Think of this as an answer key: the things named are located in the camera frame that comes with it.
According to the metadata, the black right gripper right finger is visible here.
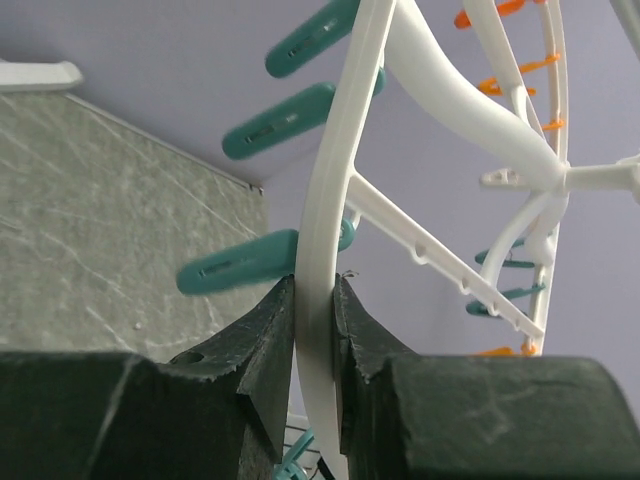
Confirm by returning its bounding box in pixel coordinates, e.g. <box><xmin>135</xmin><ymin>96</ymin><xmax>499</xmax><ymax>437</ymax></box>
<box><xmin>333</xmin><ymin>278</ymin><xmax>639</xmax><ymax>479</ymax></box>

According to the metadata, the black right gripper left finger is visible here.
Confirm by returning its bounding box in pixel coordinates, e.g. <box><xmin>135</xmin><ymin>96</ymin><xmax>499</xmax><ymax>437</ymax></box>
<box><xmin>1</xmin><ymin>277</ymin><xmax>294</xmax><ymax>479</ymax></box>

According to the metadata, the white round clip hanger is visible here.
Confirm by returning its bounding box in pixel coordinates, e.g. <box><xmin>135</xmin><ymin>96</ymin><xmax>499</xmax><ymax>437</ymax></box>
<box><xmin>295</xmin><ymin>1</ymin><xmax>639</xmax><ymax>479</ymax></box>

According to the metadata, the teal clothespin front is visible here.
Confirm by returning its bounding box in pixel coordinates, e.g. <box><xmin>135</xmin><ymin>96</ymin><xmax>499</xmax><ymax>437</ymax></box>
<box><xmin>175</xmin><ymin>218</ymin><xmax>357</xmax><ymax>297</ymax></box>

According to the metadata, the teal clothespin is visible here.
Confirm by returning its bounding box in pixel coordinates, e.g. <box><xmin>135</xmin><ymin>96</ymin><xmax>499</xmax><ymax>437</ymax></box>
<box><xmin>175</xmin><ymin>218</ymin><xmax>357</xmax><ymax>297</ymax></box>
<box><xmin>220</xmin><ymin>67</ymin><xmax>389</xmax><ymax>161</ymax></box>

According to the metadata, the teal clothespin left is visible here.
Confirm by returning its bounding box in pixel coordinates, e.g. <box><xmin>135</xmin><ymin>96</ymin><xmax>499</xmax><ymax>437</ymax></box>
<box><xmin>220</xmin><ymin>67</ymin><xmax>389</xmax><ymax>161</ymax></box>

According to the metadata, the white metal drying rack stand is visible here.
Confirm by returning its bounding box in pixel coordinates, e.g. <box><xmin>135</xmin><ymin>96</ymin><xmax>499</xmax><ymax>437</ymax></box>
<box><xmin>1</xmin><ymin>61</ymin><xmax>84</xmax><ymax>93</ymax></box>

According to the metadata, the orange clothespin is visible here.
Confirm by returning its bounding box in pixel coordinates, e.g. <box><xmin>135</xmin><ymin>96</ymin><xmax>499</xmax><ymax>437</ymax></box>
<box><xmin>454</xmin><ymin>1</ymin><xmax>558</xmax><ymax>36</ymax></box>

